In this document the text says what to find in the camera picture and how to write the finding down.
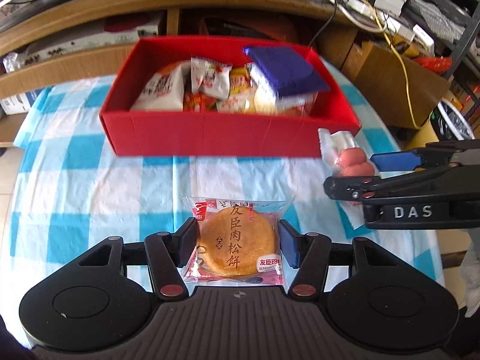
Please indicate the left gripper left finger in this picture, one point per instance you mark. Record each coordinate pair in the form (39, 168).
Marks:
(166, 252)

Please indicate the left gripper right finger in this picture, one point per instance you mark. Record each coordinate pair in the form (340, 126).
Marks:
(309, 255)

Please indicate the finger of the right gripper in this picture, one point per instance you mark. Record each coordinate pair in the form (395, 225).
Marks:
(436, 185)
(434, 154)

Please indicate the orange meat floss cake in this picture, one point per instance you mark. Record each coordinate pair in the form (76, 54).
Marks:
(237, 242)

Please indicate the pink sausage pack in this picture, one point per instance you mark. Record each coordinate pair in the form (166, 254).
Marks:
(343, 158)

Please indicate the white Kaprons wafer pack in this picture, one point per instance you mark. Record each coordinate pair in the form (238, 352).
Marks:
(267, 101)

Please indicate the white noodle snack bag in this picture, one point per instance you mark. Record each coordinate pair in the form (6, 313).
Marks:
(165, 90)

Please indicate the purple foil snack pack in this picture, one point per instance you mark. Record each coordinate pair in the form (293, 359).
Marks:
(286, 71)

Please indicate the yellow dried mango bag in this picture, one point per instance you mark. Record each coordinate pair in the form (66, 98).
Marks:
(241, 93)

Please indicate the white chicken snack pouch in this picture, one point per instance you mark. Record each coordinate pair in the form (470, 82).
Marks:
(210, 77)

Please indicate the red Trolli gummy bag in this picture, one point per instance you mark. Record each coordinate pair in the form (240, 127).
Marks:
(198, 102)

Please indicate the brown cardboard box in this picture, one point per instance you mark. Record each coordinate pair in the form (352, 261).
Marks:
(402, 92)

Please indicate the red cardboard box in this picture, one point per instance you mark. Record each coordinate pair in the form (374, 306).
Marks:
(209, 133)

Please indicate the white box under shelf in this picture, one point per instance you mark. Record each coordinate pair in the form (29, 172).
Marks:
(19, 103)

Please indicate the wooden TV stand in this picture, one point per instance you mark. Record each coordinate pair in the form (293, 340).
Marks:
(298, 21)

